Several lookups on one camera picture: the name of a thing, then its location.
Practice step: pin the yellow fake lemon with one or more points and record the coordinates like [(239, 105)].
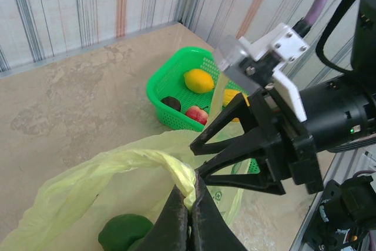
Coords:
[(198, 81)]

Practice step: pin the dark round fake fruit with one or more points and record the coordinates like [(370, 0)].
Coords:
[(171, 104)]

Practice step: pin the yellow avocado print plastic bag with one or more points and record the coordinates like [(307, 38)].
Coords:
[(88, 180)]

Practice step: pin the red fake apple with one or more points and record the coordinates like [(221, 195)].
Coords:
[(196, 115)]

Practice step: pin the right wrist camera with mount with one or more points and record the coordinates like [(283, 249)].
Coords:
[(282, 42)]

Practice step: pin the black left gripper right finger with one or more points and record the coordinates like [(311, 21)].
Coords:
[(208, 227)]

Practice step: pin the green fake fruit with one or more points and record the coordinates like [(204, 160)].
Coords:
[(123, 230)]

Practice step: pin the long yellow fake fruit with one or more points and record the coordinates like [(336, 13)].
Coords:
[(230, 95)]

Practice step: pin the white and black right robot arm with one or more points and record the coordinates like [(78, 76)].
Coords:
[(352, 198)]

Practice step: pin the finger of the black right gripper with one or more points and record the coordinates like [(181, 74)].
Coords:
[(258, 151), (246, 115)]

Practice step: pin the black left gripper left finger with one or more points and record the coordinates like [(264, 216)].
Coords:
[(173, 224)]

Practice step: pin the green plastic basket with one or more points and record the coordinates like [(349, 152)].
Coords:
[(164, 86)]

